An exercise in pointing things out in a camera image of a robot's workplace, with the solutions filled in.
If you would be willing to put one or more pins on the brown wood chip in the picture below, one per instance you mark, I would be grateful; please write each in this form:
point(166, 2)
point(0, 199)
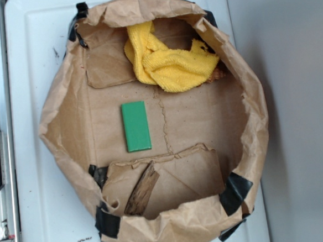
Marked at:
point(139, 198)

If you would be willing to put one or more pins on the green rectangular block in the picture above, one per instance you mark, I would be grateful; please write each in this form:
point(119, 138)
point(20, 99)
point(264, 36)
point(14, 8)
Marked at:
point(136, 126)

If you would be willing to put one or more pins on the yellow microfiber cloth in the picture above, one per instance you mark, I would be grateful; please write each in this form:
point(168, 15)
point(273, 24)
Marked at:
point(174, 70)

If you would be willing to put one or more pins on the brown paper bag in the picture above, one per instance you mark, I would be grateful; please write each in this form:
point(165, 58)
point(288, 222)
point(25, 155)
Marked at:
point(198, 197)

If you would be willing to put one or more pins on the tan object under cloth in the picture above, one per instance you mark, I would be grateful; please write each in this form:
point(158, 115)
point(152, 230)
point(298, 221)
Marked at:
point(219, 72)

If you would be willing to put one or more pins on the white tray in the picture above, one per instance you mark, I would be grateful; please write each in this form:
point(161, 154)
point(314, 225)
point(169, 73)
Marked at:
point(50, 209)

